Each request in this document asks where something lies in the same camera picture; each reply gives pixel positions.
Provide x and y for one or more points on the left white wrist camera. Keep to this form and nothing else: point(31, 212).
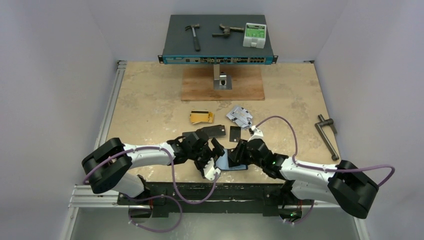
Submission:
point(210, 172)

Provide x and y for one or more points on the metal crank handle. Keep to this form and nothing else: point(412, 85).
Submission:
point(319, 127)

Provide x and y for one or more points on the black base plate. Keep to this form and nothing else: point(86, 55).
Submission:
point(267, 199)

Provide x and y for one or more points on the rusty metal clamp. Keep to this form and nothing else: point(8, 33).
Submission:
point(227, 30)

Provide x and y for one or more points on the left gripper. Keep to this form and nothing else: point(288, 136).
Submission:
point(217, 149)

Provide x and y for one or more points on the plywood board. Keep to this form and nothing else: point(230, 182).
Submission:
point(233, 83)

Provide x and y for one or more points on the navy blue card holder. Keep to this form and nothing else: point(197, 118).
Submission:
point(223, 163)

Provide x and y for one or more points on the metal bracket stand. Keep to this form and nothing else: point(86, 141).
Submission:
point(221, 81)

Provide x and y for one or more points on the white green box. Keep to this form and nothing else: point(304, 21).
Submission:
point(255, 35)

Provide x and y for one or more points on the loose black credit card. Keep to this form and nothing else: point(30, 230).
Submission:
point(234, 134)

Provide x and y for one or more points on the hammer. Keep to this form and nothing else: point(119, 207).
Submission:
point(196, 42)

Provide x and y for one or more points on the aluminium frame rail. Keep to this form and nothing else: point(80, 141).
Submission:
point(146, 107)

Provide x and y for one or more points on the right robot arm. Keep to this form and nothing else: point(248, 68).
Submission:
point(342, 184)

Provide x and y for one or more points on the black card pile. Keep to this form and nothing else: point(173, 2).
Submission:
point(215, 131)

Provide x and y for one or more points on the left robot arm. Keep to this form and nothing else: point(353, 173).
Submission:
point(106, 168)

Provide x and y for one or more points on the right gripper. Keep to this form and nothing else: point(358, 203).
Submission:
point(241, 151)

